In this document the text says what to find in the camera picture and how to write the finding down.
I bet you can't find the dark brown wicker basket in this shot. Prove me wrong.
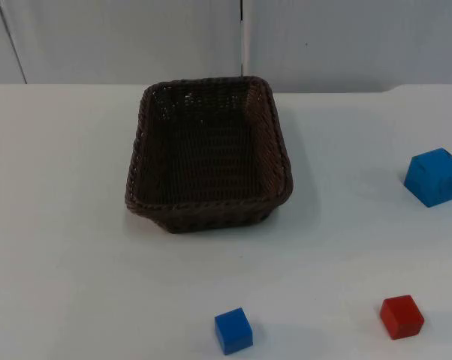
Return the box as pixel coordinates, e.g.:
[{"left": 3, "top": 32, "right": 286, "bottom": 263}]
[{"left": 124, "top": 76, "right": 295, "bottom": 235}]

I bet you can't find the small blue cube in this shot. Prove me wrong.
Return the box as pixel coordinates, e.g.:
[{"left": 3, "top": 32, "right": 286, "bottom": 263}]
[{"left": 214, "top": 307, "right": 255, "bottom": 356}]

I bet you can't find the large blue cube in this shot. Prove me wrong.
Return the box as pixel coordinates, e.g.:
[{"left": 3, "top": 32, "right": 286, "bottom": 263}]
[{"left": 403, "top": 147, "right": 452, "bottom": 209}]

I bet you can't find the red cube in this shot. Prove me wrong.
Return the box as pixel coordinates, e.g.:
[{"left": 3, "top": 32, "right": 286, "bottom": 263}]
[{"left": 379, "top": 294, "right": 426, "bottom": 341}]

